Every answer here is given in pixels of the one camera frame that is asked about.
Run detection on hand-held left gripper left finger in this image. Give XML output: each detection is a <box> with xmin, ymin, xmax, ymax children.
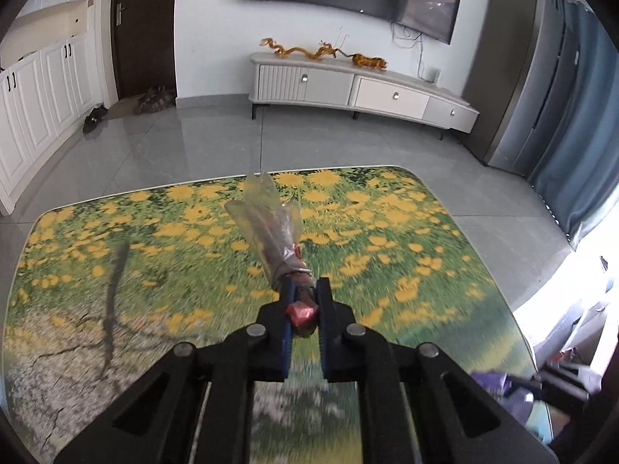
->
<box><xmin>53</xmin><ymin>278</ymin><xmax>296</xmax><ymax>464</ymax></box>

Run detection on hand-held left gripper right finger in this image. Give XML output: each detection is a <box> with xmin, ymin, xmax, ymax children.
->
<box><xmin>316</xmin><ymin>276</ymin><xmax>557</xmax><ymax>464</ymax></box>

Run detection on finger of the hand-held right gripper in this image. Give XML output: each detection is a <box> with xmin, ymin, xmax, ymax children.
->
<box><xmin>529</xmin><ymin>365</ymin><xmax>605</xmax><ymax>404</ymax></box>

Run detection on large purple plastic bag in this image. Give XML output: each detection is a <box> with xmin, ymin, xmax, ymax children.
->
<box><xmin>469</xmin><ymin>370</ymin><xmax>535</xmax><ymax>419</ymax></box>

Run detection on clear wrapper with red end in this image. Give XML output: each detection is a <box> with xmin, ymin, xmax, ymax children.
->
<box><xmin>224</xmin><ymin>171</ymin><xmax>322</xmax><ymax>339</ymax></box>

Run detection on blue curtain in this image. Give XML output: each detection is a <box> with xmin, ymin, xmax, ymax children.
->
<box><xmin>527</xmin><ymin>0</ymin><xmax>619</xmax><ymax>252</ymax></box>

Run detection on white television cabinet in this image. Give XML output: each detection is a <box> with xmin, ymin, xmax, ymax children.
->
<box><xmin>248</xmin><ymin>51</ymin><xmax>480</xmax><ymax>142</ymax></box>

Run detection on pile of brown shoes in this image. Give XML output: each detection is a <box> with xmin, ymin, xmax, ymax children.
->
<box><xmin>133</xmin><ymin>86</ymin><xmax>177</xmax><ymax>116</ymax></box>

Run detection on amber dragon figurine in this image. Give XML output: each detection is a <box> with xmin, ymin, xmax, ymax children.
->
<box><xmin>260</xmin><ymin>30</ymin><xmax>349</xmax><ymax>62</ymax></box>

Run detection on amber tiger figurine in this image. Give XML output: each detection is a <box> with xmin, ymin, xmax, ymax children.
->
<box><xmin>351</xmin><ymin>53</ymin><xmax>389</xmax><ymax>73</ymax></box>

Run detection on pair of black shoes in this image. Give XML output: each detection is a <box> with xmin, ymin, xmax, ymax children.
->
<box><xmin>82</xmin><ymin>104</ymin><xmax>109</xmax><ymax>135</ymax></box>

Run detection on grey refrigerator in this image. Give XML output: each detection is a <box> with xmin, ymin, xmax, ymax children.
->
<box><xmin>462</xmin><ymin>0</ymin><xmax>581</xmax><ymax>177</ymax></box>

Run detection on dark brown entrance door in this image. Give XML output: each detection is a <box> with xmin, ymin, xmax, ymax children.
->
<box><xmin>111</xmin><ymin>0</ymin><xmax>181</xmax><ymax>103</ymax></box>

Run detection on white built-in cupboard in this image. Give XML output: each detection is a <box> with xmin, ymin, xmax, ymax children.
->
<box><xmin>0</xmin><ymin>0</ymin><xmax>109</xmax><ymax>216</ymax></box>

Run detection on hanging television cables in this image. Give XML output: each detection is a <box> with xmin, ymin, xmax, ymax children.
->
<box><xmin>389</xmin><ymin>22</ymin><xmax>429</xmax><ymax>78</ymax></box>

